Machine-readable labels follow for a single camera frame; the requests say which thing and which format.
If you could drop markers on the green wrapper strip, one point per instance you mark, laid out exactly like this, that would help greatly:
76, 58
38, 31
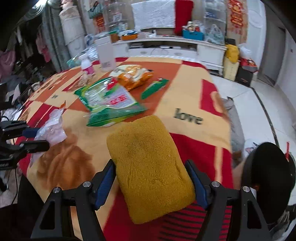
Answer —
154, 87

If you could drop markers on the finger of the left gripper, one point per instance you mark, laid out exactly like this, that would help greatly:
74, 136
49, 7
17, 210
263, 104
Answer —
30, 132
35, 146

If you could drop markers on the green snack bag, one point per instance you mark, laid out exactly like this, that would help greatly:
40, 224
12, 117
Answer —
108, 102

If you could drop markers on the checkered love blanket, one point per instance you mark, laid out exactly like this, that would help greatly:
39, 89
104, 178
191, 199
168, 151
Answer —
189, 106

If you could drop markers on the blue storage basket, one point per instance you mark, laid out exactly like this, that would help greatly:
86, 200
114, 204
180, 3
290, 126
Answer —
199, 36

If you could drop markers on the grey floor rug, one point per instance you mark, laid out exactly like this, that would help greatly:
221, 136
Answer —
237, 139

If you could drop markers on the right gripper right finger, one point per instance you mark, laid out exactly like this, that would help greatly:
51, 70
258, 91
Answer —
246, 219

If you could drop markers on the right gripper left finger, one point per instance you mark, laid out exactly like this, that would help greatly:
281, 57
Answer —
55, 221

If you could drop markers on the orange snack bag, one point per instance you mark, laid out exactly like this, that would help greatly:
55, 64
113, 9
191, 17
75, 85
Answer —
131, 76

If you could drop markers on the yellow bag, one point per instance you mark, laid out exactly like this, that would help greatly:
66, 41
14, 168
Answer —
232, 53

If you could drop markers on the yellow cardboard box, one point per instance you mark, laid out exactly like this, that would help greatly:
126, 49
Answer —
230, 69

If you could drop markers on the clear plastic wrapper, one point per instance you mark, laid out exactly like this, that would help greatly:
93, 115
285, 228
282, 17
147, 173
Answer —
52, 130

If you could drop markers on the white pink bottle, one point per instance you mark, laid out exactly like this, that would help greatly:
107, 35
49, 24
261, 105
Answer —
86, 65

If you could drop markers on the black gift box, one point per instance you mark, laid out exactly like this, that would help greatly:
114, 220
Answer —
243, 77

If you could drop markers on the white tv cabinet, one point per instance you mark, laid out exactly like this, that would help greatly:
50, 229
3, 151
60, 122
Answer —
209, 54

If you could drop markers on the black trash bin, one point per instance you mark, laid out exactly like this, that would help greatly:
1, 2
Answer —
272, 175

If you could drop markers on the yellow sponge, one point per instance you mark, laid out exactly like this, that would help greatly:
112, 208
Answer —
149, 170

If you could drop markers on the tall white carton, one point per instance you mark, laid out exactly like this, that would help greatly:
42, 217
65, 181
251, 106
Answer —
105, 53

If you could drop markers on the white lace tv cover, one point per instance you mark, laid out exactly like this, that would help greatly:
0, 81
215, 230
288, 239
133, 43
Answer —
154, 14

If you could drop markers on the white air conditioner column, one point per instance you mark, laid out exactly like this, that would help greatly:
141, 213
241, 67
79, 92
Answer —
73, 30

